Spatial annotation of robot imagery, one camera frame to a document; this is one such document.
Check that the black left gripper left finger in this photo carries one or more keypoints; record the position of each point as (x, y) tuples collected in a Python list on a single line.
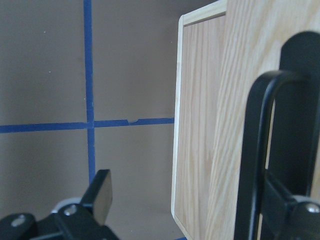
[(99, 195)]

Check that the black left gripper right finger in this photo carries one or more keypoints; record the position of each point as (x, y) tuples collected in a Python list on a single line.
[(277, 202)]

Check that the black drawer handle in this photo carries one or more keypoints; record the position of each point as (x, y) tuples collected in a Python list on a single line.
[(281, 136)]

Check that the light wooden drawer cabinet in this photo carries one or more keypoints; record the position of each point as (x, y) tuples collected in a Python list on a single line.
[(199, 52)]

